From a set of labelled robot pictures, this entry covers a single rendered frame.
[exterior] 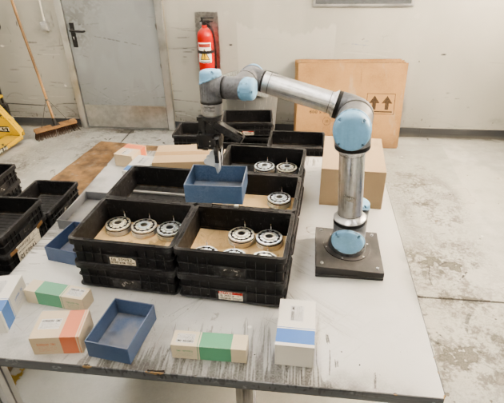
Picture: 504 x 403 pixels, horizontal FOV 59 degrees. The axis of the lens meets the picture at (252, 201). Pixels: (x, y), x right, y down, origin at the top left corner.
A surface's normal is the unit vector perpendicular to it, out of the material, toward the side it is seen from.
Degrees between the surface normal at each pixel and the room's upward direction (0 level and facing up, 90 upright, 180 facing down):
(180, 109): 90
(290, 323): 0
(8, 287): 0
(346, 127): 83
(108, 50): 90
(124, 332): 0
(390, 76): 81
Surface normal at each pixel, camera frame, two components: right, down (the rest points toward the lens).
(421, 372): -0.02, -0.85
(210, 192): -0.11, 0.53
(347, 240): -0.28, 0.62
